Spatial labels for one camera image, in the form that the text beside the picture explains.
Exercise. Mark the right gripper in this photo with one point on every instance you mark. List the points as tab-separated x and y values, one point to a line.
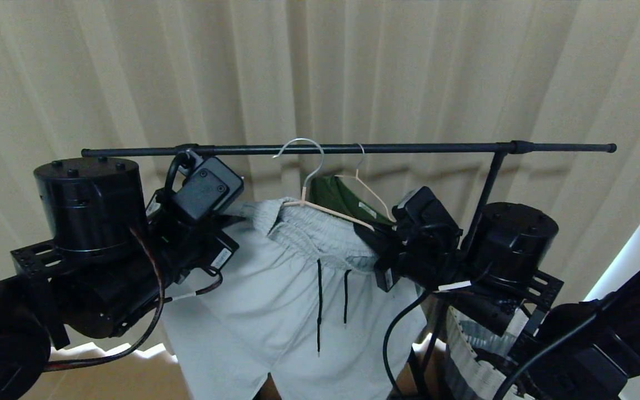
420	266

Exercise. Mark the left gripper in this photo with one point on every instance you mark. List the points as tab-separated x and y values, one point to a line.
120	294

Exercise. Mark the pink clothes hanger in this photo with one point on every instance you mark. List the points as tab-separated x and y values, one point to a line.
373	194
320	208

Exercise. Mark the green shirt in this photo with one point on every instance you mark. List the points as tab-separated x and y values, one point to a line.
336	194

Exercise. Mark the pale grey garment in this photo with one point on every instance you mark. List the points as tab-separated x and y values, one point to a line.
275	311

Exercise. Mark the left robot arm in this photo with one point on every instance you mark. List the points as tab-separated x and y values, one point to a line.
86	205

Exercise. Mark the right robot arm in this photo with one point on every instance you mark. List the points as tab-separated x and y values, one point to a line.
514	239

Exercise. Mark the white laundry basket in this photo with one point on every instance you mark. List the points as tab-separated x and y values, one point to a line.
470	361

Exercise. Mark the black clothes rack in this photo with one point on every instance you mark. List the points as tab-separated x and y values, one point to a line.
409	148

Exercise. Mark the beige curtain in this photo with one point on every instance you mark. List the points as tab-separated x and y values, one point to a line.
298	66

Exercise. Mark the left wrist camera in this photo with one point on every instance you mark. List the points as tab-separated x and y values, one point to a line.
209	189

